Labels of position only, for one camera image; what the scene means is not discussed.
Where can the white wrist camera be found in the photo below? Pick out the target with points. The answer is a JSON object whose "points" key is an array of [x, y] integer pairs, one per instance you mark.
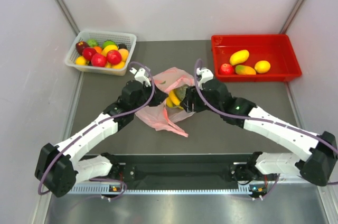
{"points": [[141, 75], [202, 76]]}

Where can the pink translucent plastic bag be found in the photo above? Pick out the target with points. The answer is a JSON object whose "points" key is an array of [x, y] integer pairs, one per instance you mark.
{"points": [[164, 116]]}

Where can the yellow lemon in tray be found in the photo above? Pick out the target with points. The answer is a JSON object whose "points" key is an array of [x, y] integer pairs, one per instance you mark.
{"points": [[262, 66]]}

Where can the yellow banana bunch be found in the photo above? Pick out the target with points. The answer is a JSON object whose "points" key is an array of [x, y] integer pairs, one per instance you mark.
{"points": [[172, 100]]}

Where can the yellow mango in tray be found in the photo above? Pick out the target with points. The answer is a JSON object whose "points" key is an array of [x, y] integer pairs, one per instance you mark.
{"points": [[239, 57]]}

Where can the green lime in basket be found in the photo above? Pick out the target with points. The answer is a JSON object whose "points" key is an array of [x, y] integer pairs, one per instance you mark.
{"points": [[92, 42]]}

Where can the red plastic tray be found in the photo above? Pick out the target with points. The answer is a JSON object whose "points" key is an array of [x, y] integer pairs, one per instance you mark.
{"points": [[274, 48]]}

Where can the yellow banana in basket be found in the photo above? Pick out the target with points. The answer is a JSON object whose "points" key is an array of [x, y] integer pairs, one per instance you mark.
{"points": [[109, 48]]}

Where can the green netted melon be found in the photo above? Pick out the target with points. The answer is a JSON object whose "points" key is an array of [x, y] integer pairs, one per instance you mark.
{"points": [[180, 92]]}

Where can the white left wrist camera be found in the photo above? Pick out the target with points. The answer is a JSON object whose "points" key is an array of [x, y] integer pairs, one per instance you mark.
{"points": [[141, 75]]}

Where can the yellow fruit front in basket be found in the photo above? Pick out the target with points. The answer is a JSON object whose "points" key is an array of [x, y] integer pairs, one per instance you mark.
{"points": [[118, 66]]}

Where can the red apple middle in basket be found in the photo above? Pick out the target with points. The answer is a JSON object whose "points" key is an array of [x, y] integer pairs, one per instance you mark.
{"points": [[98, 60]]}

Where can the dark fruit back in basket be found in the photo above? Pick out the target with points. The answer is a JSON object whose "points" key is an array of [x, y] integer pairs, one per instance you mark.
{"points": [[122, 46]]}

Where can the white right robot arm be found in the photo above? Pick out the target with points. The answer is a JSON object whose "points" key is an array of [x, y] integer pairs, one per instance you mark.
{"points": [[311, 156]]}

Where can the red apple in tray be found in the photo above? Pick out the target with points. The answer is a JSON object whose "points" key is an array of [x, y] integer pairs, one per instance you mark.
{"points": [[226, 69]]}

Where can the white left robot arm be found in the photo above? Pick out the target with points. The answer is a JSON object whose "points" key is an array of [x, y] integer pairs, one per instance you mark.
{"points": [[61, 166]]}

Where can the small orange in basket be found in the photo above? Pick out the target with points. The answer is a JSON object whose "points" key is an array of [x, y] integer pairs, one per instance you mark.
{"points": [[98, 49]]}

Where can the red apple in basket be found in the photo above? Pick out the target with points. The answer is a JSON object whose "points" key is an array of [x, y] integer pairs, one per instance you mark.
{"points": [[88, 53], [114, 57], [98, 60]]}

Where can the yellow lemon in basket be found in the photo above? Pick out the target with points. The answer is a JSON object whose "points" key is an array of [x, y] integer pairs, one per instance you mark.
{"points": [[81, 61]]}

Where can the white perforated plastic basket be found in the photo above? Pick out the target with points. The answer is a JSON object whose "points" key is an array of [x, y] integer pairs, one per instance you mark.
{"points": [[101, 37]]}

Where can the green apple in basket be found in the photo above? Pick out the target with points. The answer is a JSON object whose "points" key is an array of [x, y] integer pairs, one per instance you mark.
{"points": [[107, 43]]}

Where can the red apple right in basket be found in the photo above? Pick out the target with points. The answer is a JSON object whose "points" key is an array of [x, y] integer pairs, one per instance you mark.
{"points": [[114, 57]]}

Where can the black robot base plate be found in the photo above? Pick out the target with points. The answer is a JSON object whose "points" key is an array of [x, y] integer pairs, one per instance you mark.
{"points": [[227, 168]]}

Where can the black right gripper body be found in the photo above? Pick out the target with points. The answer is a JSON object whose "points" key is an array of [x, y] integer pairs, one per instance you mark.
{"points": [[203, 92]]}

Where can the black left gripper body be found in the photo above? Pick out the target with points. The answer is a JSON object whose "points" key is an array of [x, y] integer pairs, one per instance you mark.
{"points": [[147, 93]]}

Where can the orange green mango in tray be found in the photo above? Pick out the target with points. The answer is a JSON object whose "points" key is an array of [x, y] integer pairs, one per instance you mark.
{"points": [[244, 70]]}

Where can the dark red fruit in basket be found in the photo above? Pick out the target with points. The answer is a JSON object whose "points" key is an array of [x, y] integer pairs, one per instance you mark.
{"points": [[80, 46]]}

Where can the orange peach in basket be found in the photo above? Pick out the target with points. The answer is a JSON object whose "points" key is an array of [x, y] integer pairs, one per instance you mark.
{"points": [[124, 54]]}

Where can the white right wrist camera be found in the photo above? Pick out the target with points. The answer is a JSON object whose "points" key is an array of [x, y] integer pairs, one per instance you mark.
{"points": [[202, 76]]}

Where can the red apple left in basket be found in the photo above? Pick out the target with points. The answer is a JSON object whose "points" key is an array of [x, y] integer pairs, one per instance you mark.
{"points": [[88, 53]]}

